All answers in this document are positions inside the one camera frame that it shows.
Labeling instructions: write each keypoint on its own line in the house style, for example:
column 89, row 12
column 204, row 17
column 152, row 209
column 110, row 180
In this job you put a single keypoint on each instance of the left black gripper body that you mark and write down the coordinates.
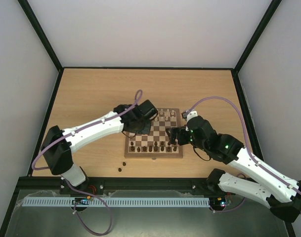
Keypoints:
column 142, row 129

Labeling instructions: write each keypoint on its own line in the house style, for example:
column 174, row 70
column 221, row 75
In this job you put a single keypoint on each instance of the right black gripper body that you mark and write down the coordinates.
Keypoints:
column 175, row 135

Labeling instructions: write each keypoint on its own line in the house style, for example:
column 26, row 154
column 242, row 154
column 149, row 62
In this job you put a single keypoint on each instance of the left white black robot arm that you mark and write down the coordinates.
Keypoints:
column 59, row 144

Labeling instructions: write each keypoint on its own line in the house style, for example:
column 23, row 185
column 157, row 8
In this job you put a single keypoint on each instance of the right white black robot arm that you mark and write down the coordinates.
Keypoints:
column 279, row 193

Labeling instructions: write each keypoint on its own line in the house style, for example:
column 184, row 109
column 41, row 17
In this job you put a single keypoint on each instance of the wooden chess board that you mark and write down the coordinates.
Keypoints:
column 157, row 133

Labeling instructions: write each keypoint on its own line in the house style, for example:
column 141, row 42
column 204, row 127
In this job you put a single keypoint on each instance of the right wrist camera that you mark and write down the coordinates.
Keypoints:
column 186, row 115

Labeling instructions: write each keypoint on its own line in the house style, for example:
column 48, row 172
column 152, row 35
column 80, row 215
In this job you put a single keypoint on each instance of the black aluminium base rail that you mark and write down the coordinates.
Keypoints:
column 99, row 185

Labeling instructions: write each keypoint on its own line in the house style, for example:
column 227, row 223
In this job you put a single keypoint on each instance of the white slotted cable duct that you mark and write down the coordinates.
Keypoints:
column 117, row 202

